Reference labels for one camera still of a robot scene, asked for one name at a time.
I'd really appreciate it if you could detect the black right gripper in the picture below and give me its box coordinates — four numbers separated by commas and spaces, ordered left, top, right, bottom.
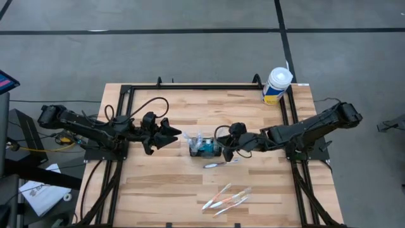
216, 132, 270, 162

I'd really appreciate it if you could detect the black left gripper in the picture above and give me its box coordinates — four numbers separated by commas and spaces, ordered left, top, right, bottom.
132, 117, 183, 156

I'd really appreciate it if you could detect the orange toothbrush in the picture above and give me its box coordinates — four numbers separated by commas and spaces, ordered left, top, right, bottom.
212, 195, 250, 219
201, 182, 232, 212
209, 186, 253, 209

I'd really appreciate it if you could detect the white-lidded blue yellow wipes canister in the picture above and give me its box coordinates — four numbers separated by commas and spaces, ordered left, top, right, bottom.
261, 66, 294, 106

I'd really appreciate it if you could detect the white paper booklet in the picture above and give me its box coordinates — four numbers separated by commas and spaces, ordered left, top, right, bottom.
18, 163, 72, 218

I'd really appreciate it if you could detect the black equipment stand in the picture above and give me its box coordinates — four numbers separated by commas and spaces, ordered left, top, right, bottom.
0, 91, 84, 191

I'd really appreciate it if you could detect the blue-lit monitor screen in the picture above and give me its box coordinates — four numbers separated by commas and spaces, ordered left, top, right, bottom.
0, 70, 21, 96

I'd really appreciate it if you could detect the grey stand foot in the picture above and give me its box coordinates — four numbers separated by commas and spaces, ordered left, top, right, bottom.
376, 113, 405, 133

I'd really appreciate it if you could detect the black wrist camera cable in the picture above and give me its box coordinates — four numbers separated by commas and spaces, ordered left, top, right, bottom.
214, 124, 254, 159
104, 96, 170, 126

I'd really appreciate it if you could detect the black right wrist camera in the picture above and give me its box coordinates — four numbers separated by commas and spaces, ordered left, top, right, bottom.
228, 122, 249, 138

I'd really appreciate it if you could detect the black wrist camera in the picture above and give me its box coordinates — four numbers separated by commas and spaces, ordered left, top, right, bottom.
140, 111, 158, 130
228, 122, 249, 138

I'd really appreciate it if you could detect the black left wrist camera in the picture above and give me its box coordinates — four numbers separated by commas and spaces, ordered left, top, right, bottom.
140, 111, 158, 130

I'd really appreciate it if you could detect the black wire mesh caddy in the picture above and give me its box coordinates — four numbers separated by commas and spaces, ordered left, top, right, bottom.
189, 137, 223, 158

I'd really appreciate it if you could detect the black aluminium extrusion frame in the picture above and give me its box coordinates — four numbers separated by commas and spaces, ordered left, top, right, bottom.
74, 75, 349, 228

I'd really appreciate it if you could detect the large black frame hook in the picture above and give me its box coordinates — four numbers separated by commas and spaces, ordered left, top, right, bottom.
251, 73, 264, 89

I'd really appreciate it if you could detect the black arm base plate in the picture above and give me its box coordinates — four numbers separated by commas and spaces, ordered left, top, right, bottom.
283, 135, 331, 162
84, 136, 130, 162

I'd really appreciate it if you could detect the thick black cable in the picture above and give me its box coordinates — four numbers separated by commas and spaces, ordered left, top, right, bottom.
78, 159, 105, 224

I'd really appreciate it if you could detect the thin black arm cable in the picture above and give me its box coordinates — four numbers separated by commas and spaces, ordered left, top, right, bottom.
313, 96, 342, 104

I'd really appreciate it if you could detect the thin black floor cable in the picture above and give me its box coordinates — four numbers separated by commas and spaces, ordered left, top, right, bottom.
9, 99, 102, 105

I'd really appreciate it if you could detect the yellow cable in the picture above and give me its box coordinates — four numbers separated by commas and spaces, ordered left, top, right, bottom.
9, 136, 77, 153

